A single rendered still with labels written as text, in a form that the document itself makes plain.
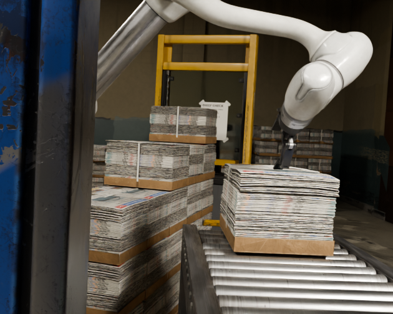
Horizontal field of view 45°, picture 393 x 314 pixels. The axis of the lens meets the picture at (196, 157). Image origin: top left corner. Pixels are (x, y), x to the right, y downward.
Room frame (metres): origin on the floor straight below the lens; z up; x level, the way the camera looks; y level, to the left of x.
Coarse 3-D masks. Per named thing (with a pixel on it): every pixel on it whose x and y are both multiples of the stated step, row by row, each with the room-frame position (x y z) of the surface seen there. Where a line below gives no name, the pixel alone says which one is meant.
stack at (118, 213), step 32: (96, 192) 2.19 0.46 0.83; (128, 192) 2.25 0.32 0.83; (160, 192) 2.30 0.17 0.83; (192, 192) 2.72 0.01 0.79; (96, 224) 1.82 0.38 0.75; (128, 224) 1.85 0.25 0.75; (160, 224) 2.22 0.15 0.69; (160, 256) 2.23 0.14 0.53; (96, 288) 1.82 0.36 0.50; (128, 288) 1.88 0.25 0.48; (160, 288) 2.26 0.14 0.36
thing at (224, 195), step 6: (228, 168) 1.56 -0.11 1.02; (258, 168) 1.52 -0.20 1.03; (264, 168) 1.54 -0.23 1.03; (270, 168) 1.55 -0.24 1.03; (294, 168) 1.61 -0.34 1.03; (228, 186) 1.52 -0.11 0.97; (222, 198) 1.63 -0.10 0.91; (222, 204) 1.63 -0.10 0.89; (222, 210) 1.60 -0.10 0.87; (222, 216) 1.63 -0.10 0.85
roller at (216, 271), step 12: (240, 276) 1.14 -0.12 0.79; (252, 276) 1.14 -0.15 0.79; (264, 276) 1.14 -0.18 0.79; (276, 276) 1.15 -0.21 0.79; (288, 276) 1.15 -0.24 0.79; (300, 276) 1.15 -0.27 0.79; (312, 276) 1.15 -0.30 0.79; (324, 276) 1.16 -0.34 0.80; (336, 276) 1.16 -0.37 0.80; (348, 276) 1.16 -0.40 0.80; (360, 276) 1.17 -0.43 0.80; (372, 276) 1.17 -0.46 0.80; (384, 276) 1.17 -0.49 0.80
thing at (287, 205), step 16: (240, 176) 1.30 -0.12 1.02; (256, 176) 1.30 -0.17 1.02; (272, 176) 1.31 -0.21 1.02; (288, 176) 1.31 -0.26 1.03; (304, 176) 1.31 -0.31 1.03; (320, 176) 1.33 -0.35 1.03; (240, 192) 1.31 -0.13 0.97; (256, 192) 1.30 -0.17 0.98; (272, 192) 1.31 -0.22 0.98; (288, 192) 1.31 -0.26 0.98; (304, 192) 1.31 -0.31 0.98; (320, 192) 1.31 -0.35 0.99; (336, 192) 1.32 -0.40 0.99; (240, 208) 1.31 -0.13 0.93; (256, 208) 1.31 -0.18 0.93; (272, 208) 1.32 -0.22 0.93; (288, 208) 1.31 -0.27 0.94; (304, 208) 1.32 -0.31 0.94; (320, 208) 1.32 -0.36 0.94; (240, 224) 1.31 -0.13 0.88; (256, 224) 1.31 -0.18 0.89; (272, 224) 1.31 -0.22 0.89; (288, 224) 1.32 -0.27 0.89; (304, 224) 1.32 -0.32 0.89; (320, 224) 1.32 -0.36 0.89
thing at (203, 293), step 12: (192, 228) 1.62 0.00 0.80; (192, 240) 1.44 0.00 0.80; (192, 252) 1.29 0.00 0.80; (204, 252) 1.30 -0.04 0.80; (192, 264) 1.18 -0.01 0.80; (204, 264) 1.18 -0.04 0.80; (192, 276) 1.08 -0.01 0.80; (204, 276) 1.08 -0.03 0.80; (192, 288) 0.99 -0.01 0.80; (204, 288) 1.00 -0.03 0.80; (192, 300) 0.97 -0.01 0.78; (204, 300) 0.92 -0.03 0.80; (216, 300) 0.93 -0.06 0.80; (192, 312) 0.95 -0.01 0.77; (204, 312) 0.86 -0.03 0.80; (216, 312) 0.87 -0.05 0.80
